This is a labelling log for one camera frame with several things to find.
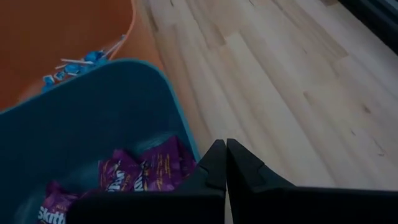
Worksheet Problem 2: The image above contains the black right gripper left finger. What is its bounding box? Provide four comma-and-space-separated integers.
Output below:
67, 139, 227, 224

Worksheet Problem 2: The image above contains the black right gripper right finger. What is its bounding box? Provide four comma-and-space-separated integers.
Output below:
226, 138, 398, 224

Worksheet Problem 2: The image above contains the purple Skittles candy bag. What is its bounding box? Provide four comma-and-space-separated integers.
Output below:
139, 136, 198, 192
37, 181, 82, 224
98, 149, 144, 192

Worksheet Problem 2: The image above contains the teal plastic bin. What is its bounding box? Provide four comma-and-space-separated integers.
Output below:
0, 58, 202, 224

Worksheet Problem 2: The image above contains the orange plastic bin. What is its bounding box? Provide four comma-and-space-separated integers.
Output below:
0, 0, 165, 112

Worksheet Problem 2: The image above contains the black aluminium table frame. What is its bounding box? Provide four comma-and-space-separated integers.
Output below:
338, 0, 398, 56

